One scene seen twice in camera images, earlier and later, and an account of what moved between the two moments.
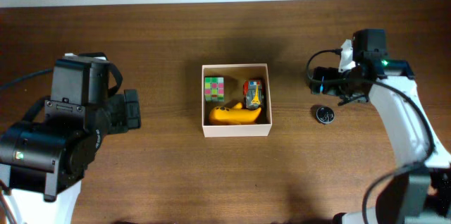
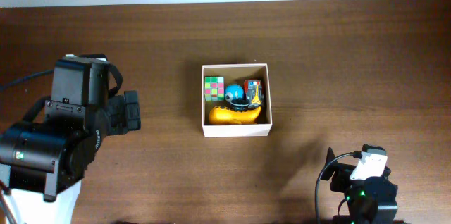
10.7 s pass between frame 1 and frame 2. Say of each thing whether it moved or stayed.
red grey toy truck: stayed
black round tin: moved
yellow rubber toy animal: stayed
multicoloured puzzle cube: stayed
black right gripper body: moved
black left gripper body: stayed
